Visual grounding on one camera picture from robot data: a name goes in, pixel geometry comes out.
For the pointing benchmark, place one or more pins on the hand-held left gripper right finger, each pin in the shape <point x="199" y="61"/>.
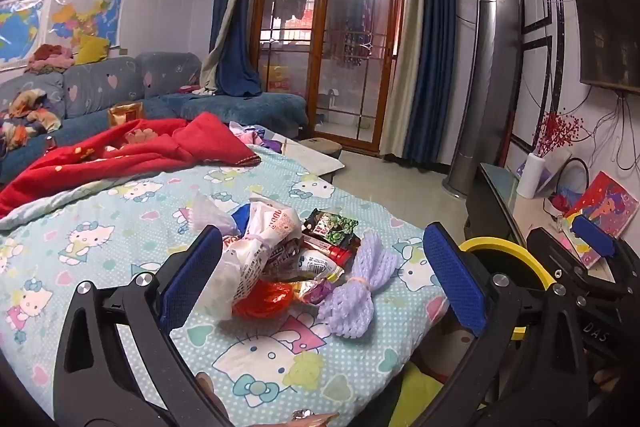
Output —
<point x="455" y="277"/>

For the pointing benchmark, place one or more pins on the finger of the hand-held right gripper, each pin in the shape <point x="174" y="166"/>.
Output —
<point x="550" y="247"/>
<point x="595" y="237"/>

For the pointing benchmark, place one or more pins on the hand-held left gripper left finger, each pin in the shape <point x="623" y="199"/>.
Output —
<point x="190" y="277"/>

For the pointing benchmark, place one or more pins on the yellow rimmed trash bin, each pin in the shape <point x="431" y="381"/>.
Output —
<point x="500" y="244"/>

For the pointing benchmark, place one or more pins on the clear plastic bag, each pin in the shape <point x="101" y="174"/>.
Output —
<point x="210" y="214"/>

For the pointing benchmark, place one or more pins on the orange wrapper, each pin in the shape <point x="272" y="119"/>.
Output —
<point x="262" y="302"/>

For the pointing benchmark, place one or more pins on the white printed plastic bag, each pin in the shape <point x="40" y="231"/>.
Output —
<point x="270" y="227"/>

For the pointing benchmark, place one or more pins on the foam fruit net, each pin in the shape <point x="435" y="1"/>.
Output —
<point x="350" y="312"/>

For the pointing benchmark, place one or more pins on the red cap drink bottle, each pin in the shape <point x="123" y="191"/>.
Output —
<point x="315" y="264"/>

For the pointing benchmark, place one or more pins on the purple candy wrapper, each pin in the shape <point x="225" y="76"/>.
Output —
<point x="317" y="292"/>

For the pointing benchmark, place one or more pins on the dark green snack packet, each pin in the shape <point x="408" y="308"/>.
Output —
<point x="330" y="227"/>

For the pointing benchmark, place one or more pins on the red snack stick packet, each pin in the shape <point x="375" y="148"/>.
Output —
<point x="322" y="243"/>

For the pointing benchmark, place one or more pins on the colourful figure painting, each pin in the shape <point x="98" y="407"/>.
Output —
<point x="610" y="202"/>

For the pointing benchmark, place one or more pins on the white drawing board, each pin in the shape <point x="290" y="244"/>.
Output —
<point x="552" y="177"/>

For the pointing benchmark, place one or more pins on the white ribbed vase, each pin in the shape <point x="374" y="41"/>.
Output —
<point x="530" y="177"/>

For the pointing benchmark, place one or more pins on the television cabinet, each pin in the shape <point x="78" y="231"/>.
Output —
<point x="492" y="197"/>

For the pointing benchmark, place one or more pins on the light blue printed blanket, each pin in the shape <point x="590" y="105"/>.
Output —
<point x="125" y="227"/>

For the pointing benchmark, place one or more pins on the red berry branches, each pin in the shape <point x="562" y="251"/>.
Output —
<point x="555" y="132"/>

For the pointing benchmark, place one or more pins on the yellow green cushion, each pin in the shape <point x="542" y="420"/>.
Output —
<point x="415" y="394"/>

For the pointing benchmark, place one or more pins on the red blanket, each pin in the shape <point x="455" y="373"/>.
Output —
<point x="200" y="137"/>

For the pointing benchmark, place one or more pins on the purple clothing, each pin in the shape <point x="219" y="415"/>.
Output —
<point x="265" y="141"/>

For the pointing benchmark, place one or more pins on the gold gift box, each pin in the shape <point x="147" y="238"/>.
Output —
<point x="125" y="113"/>

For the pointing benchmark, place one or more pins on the silver tower air conditioner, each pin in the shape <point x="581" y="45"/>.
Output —
<point x="480" y="82"/>

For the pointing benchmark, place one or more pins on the beige curtain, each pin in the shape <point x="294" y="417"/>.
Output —
<point x="210" y="77"/>
<point x="405" y="72"/>

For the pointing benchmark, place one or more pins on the blue curtain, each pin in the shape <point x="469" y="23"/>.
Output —
<point x="240" y="72"/>
<point x="432" y="57"/>

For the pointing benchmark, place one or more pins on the yellow cardboard box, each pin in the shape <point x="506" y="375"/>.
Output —
<point x="279" y="79"/>

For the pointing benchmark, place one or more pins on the blue heart pattern sofa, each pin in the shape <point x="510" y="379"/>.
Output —
<point x="90" y="82"/>

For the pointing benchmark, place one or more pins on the small white chair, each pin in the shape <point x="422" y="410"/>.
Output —
<point x="330" y="97"/>

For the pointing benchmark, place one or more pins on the colourful patterned blanket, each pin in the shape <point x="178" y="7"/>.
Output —
<point x="25" y="117"/>

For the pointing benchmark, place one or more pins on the wooden sliding glass door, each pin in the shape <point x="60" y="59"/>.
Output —
<point x="324" y="57"/>

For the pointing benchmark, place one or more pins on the pile of clothes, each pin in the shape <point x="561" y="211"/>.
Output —
<point x="50" y="57"/>

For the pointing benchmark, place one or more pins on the yellow country map poster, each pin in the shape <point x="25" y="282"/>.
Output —
<point x="85" y="19"/>

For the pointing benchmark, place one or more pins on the world map poster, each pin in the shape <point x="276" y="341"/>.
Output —
<point x="17" y="32"/>

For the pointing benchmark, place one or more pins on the wall mounted television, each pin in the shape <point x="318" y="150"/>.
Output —
<point x="610" y="7"/>

